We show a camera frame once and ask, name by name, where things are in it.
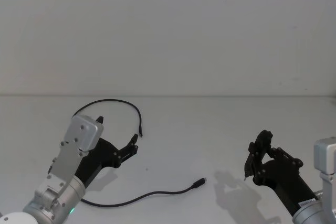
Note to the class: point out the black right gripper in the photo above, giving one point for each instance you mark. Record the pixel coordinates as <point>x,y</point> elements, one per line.
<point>286,182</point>

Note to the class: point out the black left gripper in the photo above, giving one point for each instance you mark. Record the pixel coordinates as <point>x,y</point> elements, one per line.
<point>99,155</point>

